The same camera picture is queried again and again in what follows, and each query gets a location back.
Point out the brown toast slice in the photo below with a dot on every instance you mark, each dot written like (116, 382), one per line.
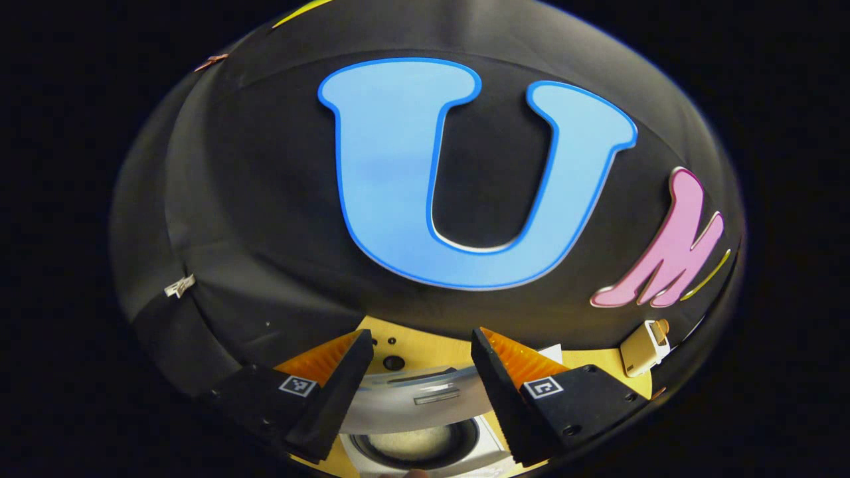
(660, 329)

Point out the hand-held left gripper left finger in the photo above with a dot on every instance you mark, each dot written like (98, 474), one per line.
(342, 392)

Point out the white toaster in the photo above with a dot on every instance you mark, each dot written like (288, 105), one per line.
(639, 352)

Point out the copper cloth clip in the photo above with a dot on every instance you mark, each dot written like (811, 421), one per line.
(211, 62)

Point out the white rice cooker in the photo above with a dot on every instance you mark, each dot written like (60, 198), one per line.
(412, 401)

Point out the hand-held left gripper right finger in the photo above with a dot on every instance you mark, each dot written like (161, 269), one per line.
(498, 392)

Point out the silver cloth clip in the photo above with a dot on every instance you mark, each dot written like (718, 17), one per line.
(179, 286)

